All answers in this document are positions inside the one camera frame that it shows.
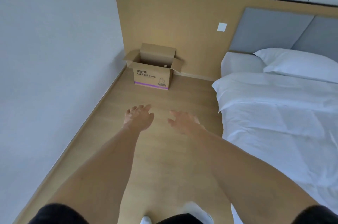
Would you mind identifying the person's right hand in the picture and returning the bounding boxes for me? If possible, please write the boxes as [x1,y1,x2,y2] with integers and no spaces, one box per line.
[167,110,206,137]

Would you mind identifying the person's left hand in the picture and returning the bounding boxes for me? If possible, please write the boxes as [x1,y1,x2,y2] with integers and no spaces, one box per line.
[123,104,155,132]

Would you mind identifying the brown cardboard box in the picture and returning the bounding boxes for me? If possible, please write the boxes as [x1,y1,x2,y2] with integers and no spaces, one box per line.
[123,43,184,91]

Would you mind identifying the person's left forearm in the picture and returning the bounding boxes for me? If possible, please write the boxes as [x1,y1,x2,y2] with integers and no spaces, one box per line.
[47,125,142,224]

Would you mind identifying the person's right forearm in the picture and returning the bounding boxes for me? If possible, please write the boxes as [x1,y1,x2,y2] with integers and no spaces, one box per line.
[190,129,320,224]

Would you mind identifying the light denim shorts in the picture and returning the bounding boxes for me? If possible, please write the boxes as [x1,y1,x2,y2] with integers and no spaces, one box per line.
[182,201,214,224]

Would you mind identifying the white bed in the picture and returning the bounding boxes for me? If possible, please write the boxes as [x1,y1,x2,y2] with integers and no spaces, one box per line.
[212,48,338,224]

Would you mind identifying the grey headboard panel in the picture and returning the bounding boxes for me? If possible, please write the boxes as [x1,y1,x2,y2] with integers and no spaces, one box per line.
[228,7,315,54]
[290,15,338,63]

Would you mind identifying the black t-shirt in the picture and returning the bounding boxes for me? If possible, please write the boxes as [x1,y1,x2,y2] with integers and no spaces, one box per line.
[27,203,338,224]

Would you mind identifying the white pillow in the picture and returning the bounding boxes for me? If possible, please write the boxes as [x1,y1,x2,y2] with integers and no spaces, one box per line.
[253,48,338,84]

